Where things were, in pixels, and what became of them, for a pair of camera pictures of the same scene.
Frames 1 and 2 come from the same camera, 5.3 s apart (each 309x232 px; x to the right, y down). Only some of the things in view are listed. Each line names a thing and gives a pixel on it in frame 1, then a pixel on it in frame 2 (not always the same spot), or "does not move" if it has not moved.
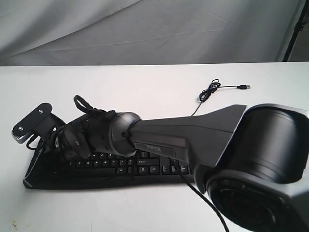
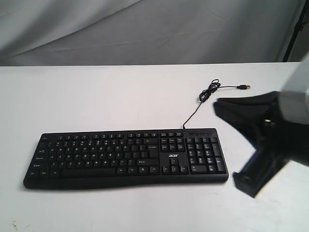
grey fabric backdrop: (90, 32) does not move
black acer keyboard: (49, 169) does not move
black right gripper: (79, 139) to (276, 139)
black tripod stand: (299, 26) does not move
